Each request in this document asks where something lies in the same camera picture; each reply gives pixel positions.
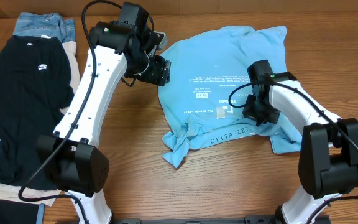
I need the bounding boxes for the light blue printed t-shirt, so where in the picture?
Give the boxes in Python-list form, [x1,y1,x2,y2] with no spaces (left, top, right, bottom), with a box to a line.
[158,26,301,167]

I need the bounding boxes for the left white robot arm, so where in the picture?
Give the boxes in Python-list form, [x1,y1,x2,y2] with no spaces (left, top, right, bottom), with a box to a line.
[37,2,171,223]

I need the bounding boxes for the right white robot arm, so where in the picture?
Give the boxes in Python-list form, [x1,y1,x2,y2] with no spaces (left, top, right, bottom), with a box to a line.
[242,60,358,223]

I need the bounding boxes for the blue denim jeans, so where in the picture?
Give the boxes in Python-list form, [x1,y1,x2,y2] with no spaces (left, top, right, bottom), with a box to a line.
[13,12,76,43]

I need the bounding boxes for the black t-shirt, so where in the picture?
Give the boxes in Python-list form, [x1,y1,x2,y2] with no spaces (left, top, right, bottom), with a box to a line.
[0,35,74,186]

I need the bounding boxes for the beige garment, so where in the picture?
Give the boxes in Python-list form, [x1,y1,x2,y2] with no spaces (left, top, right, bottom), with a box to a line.
[0,41,80,202]

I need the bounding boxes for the dark garment with blue trim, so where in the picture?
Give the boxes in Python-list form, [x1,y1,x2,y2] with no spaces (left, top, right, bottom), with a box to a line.
[0,200,45,224]

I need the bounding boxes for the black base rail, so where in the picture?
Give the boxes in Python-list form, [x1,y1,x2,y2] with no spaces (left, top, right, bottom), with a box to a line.
[56,214,331,224]

